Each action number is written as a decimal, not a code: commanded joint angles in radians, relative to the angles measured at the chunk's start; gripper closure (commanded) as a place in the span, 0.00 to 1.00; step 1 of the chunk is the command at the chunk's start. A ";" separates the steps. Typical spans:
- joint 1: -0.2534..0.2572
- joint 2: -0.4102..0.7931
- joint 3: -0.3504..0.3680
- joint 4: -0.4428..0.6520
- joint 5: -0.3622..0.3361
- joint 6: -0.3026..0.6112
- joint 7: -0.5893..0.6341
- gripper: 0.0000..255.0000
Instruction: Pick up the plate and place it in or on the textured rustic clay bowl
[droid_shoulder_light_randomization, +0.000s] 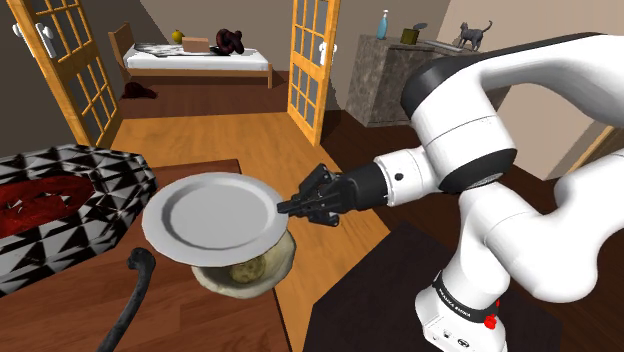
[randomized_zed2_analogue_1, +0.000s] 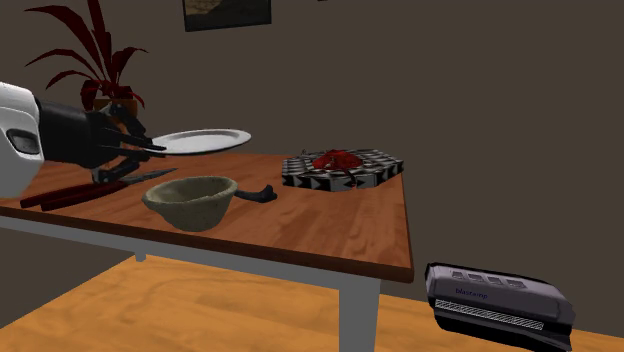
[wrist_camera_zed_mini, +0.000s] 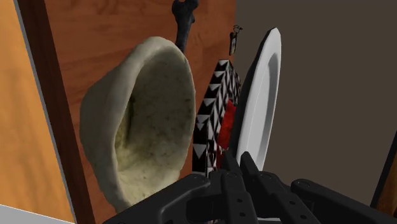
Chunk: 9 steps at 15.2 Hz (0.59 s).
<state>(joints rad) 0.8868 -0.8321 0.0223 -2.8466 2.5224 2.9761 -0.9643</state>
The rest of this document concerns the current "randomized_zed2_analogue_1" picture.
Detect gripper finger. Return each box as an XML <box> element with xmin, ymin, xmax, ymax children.
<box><xmin>91</xmin><ymin>145</ymin><xmax>167</xmax><ymax>185</ymax></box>
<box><xmin>99</xmin><ymin>102</ymin><xmax>168</xmax><ymax>150</ymax></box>

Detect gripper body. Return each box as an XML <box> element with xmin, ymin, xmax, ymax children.
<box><xmin>34</xmin><ymin>98</ymin><xmax>114</xmax><ymax>170</ymax></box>

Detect white plate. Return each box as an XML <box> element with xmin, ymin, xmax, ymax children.
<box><xmin>150</xmin><ymin>128</ymin><xmax>253</xmax><ymax>157</ymax></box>

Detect red-leaved potted plant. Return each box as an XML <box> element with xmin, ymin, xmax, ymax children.
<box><xmin>24</xmin><ymin>0</ymin><xmax>149</xmax><ymax>118</ymax></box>

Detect beige rough bowl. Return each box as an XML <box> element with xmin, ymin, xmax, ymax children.
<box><xmin>141</xmin><ymin>175</ymin><xmax>239</xmax><ymax>233</ymax></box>

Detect black curved object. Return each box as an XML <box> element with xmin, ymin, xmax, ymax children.
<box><xmin>233</xmin><ymin>184</ymin><xmax>279</xmax><ymax>204</ymax></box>

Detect wooden table with grey legs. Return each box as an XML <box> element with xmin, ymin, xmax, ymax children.
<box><xmin>0</xmin><ymin>151</ymin><xmax>416</xmax><ymax>352</ymax></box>

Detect red crumpled object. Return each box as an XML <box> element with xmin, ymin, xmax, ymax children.
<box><xmin>311</xmin><ymin>149</ymin><xmax>362</xmax><ymax>172</ymax></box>

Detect black white patterned hexagonal box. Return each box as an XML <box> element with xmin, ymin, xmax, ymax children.
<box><xmin>281</xmin><ymin>148</ymin><xmax>405</xmax><ymax>193</ymax></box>

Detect grey and black appliance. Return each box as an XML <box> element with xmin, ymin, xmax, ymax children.
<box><xmin>423</xmin><ymin>262</ymin><xmax>577</xmax><ymax>352</ymax></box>

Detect dark wall picture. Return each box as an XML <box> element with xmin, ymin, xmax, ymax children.
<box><xmin>182</xmin><ymin>0</ymin><xmax>273</xmax><ymax>33</ymax></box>

